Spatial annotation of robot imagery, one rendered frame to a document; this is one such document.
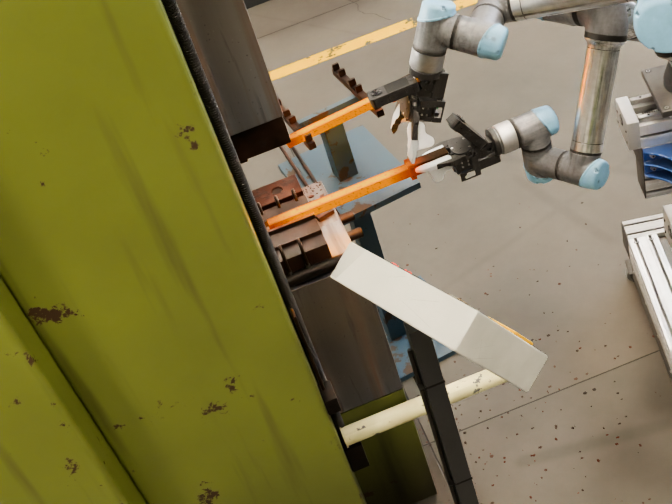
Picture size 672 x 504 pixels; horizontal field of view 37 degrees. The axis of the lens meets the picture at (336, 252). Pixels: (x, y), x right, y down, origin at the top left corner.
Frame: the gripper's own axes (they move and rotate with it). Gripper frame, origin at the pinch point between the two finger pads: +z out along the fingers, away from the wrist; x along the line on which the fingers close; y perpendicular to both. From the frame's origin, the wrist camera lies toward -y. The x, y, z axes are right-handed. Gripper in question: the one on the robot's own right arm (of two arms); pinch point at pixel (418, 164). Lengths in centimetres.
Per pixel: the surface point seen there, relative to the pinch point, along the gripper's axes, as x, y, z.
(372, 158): 53, 30, 3
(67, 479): -54, -1, 93
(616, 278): 37, 102, -62
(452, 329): -72, -18, 16
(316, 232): -7.9, 1.4, 28.9
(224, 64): -17, -52, 35
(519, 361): -70, -1, 5
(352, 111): 38.2, 3.0, 6.2
